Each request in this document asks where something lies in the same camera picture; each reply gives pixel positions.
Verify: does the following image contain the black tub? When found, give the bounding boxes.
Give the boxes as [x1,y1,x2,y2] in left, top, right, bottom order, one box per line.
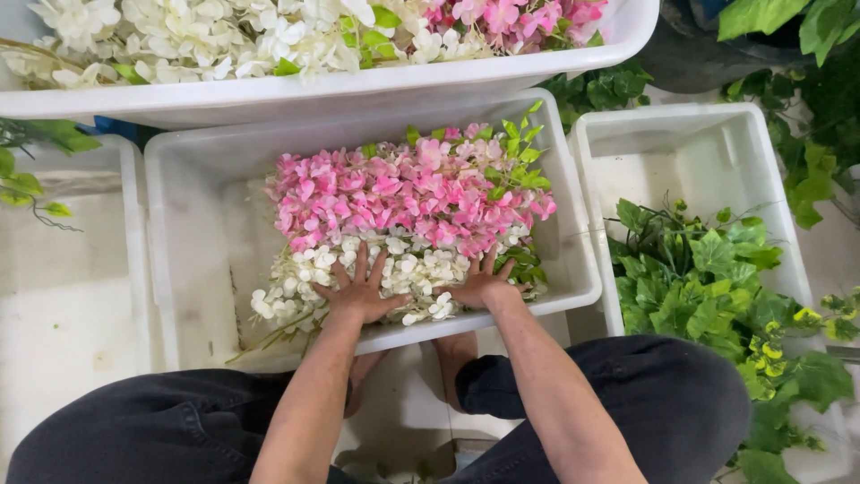
[637,0,817,95]

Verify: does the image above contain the white plastic bin with leaves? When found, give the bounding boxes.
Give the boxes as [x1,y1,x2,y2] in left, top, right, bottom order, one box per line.
[568,102,854,484]

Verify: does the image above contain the person's left foot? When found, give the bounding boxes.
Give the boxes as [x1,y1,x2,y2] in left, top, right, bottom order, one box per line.
[343,350,391,419]

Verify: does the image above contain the bunch of white artificial flowers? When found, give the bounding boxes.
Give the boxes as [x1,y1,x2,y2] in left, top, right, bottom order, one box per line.
[225,225,546,365]

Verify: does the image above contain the person's foot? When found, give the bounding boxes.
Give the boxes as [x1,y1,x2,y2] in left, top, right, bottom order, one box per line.
[343,350,391,419]
[431,330,480,414]

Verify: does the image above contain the green ivy vine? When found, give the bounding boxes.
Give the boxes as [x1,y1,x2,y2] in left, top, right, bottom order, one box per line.
[0,117,103,234]

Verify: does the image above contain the dark green ivy foliage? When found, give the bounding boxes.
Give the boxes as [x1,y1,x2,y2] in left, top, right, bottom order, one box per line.
[537,57,654,134]

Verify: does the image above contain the bunch of pink artificial flowers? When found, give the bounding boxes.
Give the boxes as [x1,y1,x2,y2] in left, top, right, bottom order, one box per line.
[264,99,559,259]

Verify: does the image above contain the person's left hand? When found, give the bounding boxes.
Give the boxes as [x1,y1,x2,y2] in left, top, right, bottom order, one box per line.
[312,242,414,325]

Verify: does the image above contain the person's right hand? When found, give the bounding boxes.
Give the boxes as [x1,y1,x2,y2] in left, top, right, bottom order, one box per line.
[433,245,532,311]

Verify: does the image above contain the yellow green ivy sprig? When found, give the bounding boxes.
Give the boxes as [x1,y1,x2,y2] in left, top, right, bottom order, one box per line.
[738,288,860,403]

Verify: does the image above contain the person's black trousers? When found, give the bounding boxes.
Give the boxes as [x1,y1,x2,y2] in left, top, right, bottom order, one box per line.
[5,334,753,484]

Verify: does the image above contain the person's right foot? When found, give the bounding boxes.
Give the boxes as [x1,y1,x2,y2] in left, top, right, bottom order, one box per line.
[431,330,480,414]

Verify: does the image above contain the heap of green artificial leaves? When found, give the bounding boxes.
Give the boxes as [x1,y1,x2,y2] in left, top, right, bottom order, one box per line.
[605,196,856,484]

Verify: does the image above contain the large white bin with flowers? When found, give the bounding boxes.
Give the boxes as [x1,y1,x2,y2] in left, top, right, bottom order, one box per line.
[0,0,661,130]

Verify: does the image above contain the empty white plastic bin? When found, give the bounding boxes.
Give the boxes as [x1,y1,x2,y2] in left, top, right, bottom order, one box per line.
[0,134,154,465]

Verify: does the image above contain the heap of green leaf garlands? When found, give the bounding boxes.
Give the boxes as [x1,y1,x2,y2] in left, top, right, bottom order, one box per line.
[716,0,860,231]

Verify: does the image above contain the blue plastic crate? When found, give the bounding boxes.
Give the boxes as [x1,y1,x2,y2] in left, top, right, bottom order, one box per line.
[75,116,141,143]

